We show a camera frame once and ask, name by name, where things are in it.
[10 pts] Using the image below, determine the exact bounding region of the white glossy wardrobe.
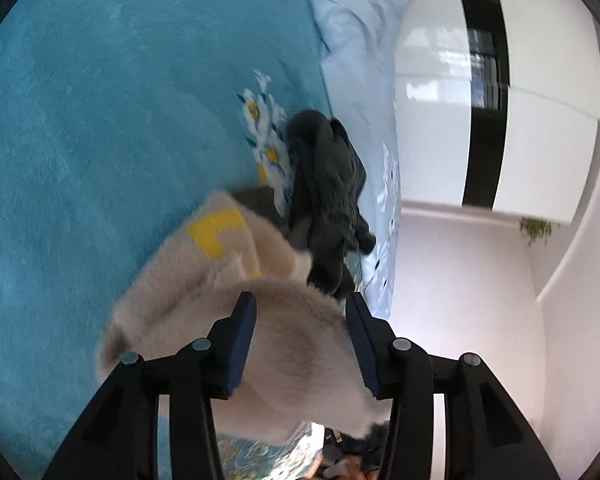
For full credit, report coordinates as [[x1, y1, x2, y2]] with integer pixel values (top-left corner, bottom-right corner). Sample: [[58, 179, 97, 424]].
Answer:
[[392, 0, 600, 226]]

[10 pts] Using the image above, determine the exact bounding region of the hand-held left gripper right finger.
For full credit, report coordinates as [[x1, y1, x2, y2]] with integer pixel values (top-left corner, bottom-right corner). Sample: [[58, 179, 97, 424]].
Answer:
[[345, 294, 563, 480]]

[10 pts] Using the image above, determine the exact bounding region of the dark grey garment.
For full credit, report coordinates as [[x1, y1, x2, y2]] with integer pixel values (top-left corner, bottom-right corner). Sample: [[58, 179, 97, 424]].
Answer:
[[230, 108, 378, 298]]

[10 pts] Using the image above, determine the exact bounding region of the light blue floral duvet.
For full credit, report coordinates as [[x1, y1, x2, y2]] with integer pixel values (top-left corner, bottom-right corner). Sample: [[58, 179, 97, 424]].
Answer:
[[300, 0, 431, 321]]

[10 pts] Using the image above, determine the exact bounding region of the teal floral blanket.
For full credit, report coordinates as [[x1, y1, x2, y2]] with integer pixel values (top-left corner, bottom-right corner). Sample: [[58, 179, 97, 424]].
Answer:
[[0, 0, 396, 480]]

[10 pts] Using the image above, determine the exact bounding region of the dark cloth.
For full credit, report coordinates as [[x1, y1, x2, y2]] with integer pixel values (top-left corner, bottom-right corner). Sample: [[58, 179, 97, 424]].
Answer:
[[320, 422, 391, 480]]

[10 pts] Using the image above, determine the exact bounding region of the beige fuzzy sweater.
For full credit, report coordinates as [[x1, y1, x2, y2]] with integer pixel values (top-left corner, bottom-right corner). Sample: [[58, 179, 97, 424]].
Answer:
[[94, 189, 391, 448]]

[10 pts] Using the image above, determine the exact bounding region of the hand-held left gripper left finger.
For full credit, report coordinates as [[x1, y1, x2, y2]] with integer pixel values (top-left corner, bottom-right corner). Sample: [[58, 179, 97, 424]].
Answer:
[[42, 291, 257, 480]]

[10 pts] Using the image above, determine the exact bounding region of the green plant wall decor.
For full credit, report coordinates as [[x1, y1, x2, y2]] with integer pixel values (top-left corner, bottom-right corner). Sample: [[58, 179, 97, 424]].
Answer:
[[519, 216, 561, 247]]

